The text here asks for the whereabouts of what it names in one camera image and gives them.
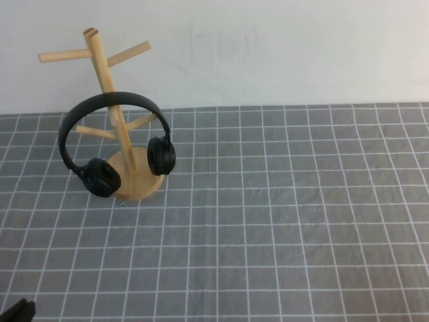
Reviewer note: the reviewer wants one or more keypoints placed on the wooden peg headphone stand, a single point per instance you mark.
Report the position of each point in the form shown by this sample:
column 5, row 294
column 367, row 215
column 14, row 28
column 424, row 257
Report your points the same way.
column 97, row 67

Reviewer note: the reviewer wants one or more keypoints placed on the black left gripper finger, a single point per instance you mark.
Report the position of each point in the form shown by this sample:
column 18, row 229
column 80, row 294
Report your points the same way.
column 18, row 312
column 31, row 313

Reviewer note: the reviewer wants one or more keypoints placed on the black over-ear headphones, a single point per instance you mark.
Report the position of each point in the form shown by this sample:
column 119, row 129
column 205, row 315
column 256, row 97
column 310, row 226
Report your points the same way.
column 100, row 177

